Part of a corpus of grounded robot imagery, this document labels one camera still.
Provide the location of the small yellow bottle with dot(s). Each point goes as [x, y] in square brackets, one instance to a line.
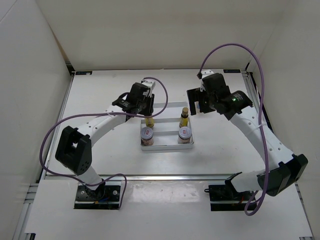
[149, 122]
[183, 122]

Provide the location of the black corner label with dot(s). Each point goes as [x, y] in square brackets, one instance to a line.
[232, 71]
[83, 73]

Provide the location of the left black corner label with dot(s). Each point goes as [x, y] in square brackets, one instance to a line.
[83, 73]

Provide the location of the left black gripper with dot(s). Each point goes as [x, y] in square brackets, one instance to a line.
[149, 110]

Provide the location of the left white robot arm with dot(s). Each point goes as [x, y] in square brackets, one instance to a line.
[74, 149]

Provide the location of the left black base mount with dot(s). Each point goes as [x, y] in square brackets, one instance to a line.
[106, 197]

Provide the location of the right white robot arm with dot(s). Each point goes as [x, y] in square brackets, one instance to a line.
[284, 168]

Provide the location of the aluminium front rail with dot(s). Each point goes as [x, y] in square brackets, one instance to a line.
[158, 177]

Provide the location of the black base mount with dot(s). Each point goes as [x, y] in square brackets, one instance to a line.
[106, 197]
[224, 198]

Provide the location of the white divided tray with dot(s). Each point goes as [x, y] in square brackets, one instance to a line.
[166, 131]

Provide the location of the tall white-bead jar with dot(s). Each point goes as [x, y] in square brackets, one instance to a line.
[197, 107]

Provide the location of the right black corner label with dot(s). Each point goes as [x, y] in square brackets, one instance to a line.
[232, 71]

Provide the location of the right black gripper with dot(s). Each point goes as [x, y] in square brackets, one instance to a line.
[193, 95]

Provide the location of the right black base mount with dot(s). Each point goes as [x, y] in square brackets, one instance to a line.
[224, 198]

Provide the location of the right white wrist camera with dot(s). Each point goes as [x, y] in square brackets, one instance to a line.
[204, 73]

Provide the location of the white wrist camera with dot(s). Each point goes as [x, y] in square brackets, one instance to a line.
[204, 73]
[150, 84]

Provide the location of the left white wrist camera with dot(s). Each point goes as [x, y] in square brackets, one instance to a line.
[150, 84]

